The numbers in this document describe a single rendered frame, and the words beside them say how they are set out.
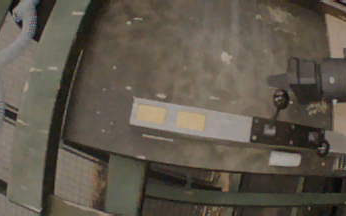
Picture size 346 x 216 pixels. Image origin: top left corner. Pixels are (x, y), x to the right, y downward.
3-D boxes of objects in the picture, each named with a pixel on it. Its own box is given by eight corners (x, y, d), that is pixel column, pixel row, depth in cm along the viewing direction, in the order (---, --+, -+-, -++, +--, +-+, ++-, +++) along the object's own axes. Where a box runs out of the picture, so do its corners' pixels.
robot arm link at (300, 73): (285, 92, 67) (337, 89, 61) (284, 43, 70) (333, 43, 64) (300, 119, 77) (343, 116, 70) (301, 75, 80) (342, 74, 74)
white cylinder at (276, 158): (267, 166, 85) (296, 168, 85) (270, 163, 83) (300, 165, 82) (269, 153, 87) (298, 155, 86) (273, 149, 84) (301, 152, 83)
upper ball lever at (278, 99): (274, 142, 83) (292, 103, 72) (258, 141, 83) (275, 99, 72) (275, 126, 85) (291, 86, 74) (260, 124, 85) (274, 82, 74)
